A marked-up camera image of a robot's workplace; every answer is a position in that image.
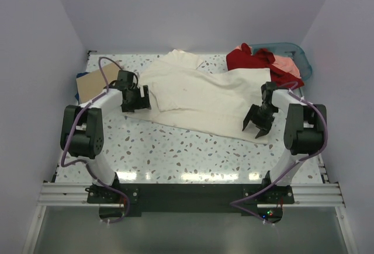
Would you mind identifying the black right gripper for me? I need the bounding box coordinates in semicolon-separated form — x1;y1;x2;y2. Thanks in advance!
243;104;279;138

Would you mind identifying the cream white t-shirt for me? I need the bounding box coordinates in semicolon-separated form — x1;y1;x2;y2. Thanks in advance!
126;50;271;144

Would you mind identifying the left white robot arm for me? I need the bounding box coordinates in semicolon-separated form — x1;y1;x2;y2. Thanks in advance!
60;71;151;203

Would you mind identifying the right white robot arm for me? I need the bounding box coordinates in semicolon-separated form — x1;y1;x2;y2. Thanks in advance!
243;82;328;203

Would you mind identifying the folded tan t-shirt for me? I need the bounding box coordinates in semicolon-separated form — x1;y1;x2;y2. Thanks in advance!
76;63;120;103

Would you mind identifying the pink t-shirt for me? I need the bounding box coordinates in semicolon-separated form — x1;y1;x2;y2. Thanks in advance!
272;55;301;79

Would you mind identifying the red t-shirt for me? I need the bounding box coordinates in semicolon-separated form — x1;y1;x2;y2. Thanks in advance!
226;43;304;89

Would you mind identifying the teal plastic basket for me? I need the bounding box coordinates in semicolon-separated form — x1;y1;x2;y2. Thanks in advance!
250;42;313;81

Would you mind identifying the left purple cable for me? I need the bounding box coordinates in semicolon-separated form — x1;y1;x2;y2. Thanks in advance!
60;57;131;223

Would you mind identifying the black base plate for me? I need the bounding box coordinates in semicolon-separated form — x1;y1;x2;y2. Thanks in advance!
85;181;295;222

